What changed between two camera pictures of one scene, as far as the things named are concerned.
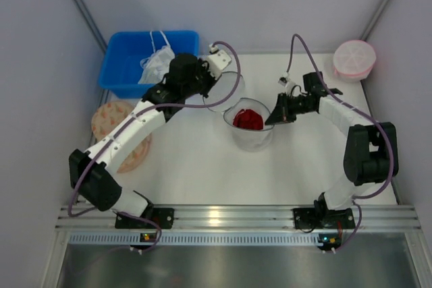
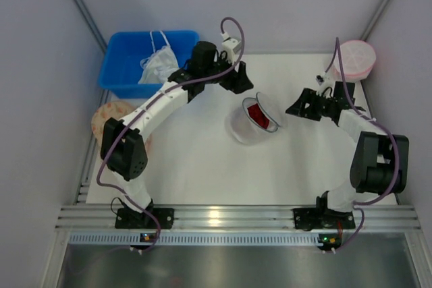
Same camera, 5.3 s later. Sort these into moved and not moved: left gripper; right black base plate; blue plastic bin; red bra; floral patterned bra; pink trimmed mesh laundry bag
Moved: left gripper; red bra
Not moved: blue plastic bin; floral patterned bra; right black base plate; pink trimmed mesh laundry bag
